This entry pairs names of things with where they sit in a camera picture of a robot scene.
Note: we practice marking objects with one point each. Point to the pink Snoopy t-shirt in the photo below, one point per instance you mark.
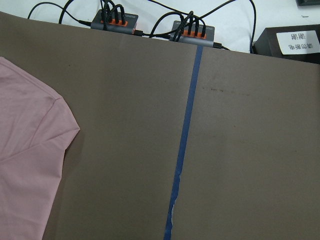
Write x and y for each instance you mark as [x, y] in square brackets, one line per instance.
[36, 128]

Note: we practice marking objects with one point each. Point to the grey orange usb hub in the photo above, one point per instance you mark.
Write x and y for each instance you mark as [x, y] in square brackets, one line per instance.
[128, 27]
[200, 37]

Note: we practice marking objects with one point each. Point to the black box with label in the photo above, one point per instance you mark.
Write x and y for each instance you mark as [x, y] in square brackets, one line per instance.
[299, 43]

